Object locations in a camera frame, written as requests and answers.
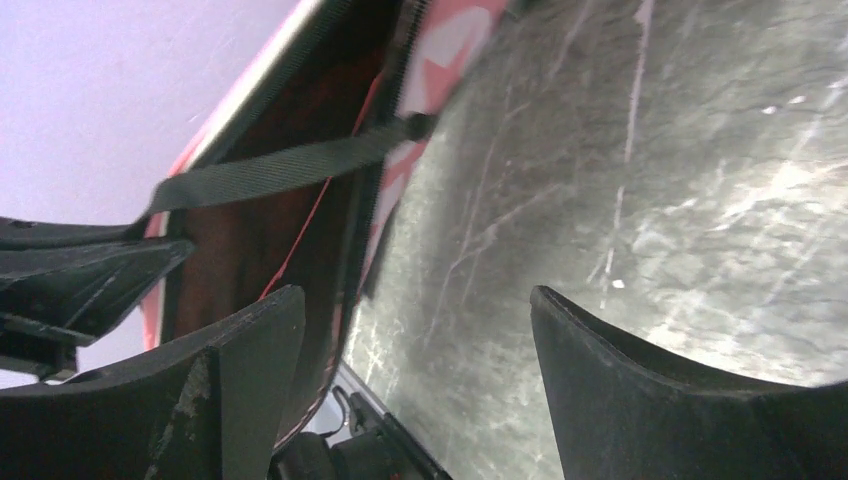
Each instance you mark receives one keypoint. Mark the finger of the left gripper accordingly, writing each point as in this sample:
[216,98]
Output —
[66,286]

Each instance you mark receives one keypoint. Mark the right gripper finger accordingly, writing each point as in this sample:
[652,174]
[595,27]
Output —
[624,408]

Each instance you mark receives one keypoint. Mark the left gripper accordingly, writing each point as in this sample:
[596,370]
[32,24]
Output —
[205,406]

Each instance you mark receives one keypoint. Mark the pink racket bag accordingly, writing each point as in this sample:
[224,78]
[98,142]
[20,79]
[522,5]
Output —
[301,166]

